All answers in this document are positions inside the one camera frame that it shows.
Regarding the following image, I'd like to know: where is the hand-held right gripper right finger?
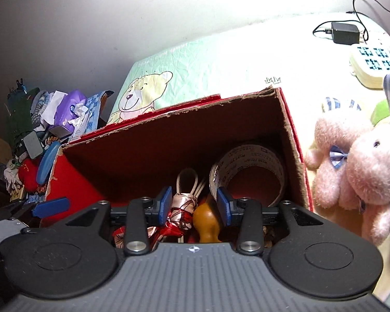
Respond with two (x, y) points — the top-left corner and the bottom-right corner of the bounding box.
(216, 187), (324, 256)

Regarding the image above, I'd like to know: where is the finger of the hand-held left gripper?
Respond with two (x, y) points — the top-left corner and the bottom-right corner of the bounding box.
(0, 200), (33, 223)
(32, 198), (69, 218)

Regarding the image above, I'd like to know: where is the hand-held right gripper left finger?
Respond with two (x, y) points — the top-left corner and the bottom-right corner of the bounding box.
(65, 186), (173, 257)

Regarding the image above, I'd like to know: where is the red white patterned scarf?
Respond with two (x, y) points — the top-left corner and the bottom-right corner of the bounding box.
(112, 192), (196, 248)

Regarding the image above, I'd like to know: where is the wooden gourd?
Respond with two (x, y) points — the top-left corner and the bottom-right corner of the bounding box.
(193, 193), (223, 244)

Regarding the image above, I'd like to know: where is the white cord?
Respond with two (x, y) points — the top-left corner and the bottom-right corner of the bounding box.
(176, 168), (209, 202)

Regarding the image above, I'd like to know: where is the red cardboard box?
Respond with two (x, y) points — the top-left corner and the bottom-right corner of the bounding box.
(39, 87), (313, 248)

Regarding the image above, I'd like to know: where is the white printed tape roll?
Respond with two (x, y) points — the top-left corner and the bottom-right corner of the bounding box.
(209, 144), (287, 209)

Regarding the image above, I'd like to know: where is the small white figurine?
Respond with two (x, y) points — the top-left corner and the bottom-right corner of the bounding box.
(3, 159), (20, 192)

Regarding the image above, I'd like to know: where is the red plush item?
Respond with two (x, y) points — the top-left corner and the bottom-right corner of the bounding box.
(19, 158), (41, 189)

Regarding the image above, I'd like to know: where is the blue glasses case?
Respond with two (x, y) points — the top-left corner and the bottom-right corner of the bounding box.
(36, 140), (62, 185)

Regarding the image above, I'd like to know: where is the grey rectangular device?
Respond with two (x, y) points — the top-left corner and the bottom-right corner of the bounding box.
(23, 132), (43, 159)

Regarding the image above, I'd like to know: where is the small grey box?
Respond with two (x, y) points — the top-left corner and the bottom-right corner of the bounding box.
(49, 125), (72, 139)

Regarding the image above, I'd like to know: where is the dark green bag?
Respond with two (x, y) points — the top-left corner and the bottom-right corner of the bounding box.
(5, 80), (40, 144)

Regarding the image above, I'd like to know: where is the grey striped cloth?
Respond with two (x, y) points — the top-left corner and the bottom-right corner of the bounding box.
(31, 93), (51, 127)

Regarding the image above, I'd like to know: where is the white crumpled tissue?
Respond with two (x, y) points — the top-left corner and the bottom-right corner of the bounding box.
(67, 103), (90, 127)

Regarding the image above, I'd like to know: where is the white crumpled paper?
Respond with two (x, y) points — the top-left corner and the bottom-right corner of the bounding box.
(44, 92), (67, 124)

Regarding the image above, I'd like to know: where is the purple tissue pack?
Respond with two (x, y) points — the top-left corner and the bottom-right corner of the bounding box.
(54, 91), (88, 127)

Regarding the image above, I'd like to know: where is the pink plush bear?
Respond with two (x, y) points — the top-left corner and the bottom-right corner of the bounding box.
(304, 97), (374, 209)

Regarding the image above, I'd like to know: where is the bear print blanket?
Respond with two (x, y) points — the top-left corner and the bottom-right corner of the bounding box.
(106, 13), (390, 300)

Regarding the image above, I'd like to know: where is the pink plush bunny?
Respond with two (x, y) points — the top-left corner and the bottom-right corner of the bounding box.
(344, 73), (390, 246)

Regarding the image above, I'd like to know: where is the green plush toy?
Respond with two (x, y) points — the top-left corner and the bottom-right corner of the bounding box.
(370, 99), (390, 126)

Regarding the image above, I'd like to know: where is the white power strip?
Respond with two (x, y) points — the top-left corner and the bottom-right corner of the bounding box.
(349, 42), (390, 90)

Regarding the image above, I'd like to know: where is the black power adapter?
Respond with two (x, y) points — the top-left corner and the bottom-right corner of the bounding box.
(331, 21), (361, 44)

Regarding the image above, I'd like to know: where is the thin black cable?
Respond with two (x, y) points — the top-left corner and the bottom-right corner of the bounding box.
(313, 22), (334, 40)

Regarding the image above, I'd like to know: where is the long black cable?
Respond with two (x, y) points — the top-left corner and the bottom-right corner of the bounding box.
(347, 0), (390, 40)

